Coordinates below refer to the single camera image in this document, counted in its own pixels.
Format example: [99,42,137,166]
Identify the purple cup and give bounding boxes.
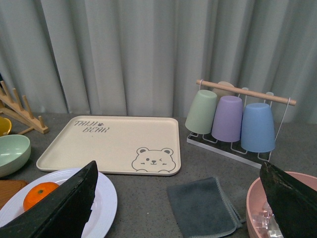
[211,96,243,142]

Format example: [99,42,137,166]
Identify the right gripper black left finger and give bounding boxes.
[0,161,98,238]

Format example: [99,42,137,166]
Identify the brown wooden cutting board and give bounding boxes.
[0,180,28,208]

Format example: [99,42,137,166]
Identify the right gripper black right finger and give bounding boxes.
[260,162,317,238]

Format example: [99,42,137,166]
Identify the grey folded cloth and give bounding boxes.
[167,177,245,238]

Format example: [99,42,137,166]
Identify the light green bowl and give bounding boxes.
[0,134,31,178]

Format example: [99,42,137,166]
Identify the beige bear serving tray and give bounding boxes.
[36,116,181,176]

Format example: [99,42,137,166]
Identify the white wire cup rack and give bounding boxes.
[187,79,297,168]

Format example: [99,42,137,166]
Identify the blue cup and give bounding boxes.
[241,103,275,153]

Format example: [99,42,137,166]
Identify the clear ice cubes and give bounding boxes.
[252,201,283,238]

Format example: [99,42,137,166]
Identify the yellow mug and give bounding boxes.
[0,117,12,136]

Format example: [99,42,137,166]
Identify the lavender ridged deep plate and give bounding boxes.
[0,168,117,238]

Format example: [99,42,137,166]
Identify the orange mandarin fruit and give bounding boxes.
[23,182,59,211]

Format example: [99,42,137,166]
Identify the beige cup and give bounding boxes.
[212,81,235,101]

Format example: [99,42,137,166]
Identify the wooden dish drying rack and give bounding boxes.
[0,80,50,135]

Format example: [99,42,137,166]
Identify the pink bowl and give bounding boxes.
[246,172,317,238]

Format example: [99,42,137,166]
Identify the light green cup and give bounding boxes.
[185,90,217,134]

